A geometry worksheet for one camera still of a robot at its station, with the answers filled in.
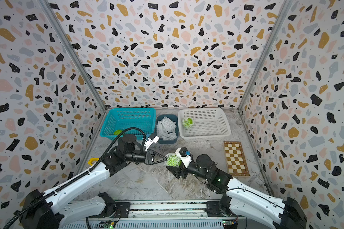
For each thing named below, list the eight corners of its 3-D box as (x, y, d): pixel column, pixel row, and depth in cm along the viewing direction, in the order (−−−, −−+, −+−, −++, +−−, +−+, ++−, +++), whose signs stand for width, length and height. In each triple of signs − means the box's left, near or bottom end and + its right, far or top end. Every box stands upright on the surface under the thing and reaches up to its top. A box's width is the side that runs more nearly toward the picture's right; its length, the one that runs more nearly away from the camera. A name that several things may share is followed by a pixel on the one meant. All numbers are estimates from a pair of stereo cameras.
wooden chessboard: (229, 176, 88) (231, 174, 85) (222, 143, 103) (223, 140, 101) (249, 176, 88) (251, 174, 85) (239, 143, 103) (240, 141, 101)
